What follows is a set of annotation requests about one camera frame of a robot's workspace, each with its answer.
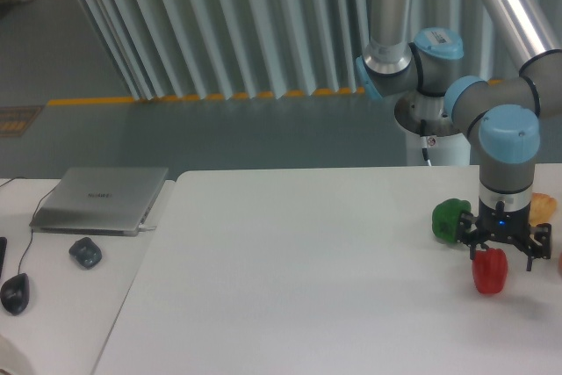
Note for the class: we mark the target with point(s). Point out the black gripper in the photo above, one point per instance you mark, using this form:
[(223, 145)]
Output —
[(507, 227)]

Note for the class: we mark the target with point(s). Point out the red bell pepper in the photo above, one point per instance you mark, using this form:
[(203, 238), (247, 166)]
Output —
[(489, 271)]

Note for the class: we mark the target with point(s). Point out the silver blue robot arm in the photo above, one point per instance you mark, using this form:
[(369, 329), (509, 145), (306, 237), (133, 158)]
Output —
[(501, 121)]

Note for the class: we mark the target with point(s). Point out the triangular flat bread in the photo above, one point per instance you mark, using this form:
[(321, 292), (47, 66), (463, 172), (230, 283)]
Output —
[(542, 208)]

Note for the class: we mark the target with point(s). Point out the green bell pepper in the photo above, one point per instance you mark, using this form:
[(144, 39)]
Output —
[(444, 218)]

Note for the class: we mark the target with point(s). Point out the white folding partition screen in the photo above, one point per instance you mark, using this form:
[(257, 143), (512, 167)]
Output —
[(233, 48)]

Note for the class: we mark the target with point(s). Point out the silver closed laptop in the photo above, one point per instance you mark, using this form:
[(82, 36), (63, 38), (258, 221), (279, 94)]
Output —
[(104, 200)]

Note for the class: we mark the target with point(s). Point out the black computer mouse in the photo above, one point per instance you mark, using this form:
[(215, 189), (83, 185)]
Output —
[(15, 294)]

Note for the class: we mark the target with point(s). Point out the black device at edge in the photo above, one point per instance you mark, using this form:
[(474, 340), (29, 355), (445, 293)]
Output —
[(3, 248)]

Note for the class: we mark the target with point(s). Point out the white round object corner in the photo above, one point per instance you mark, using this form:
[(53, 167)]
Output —
[(13, 361)]

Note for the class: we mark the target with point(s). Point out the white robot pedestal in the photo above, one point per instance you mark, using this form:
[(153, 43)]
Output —
[(434, 151)]

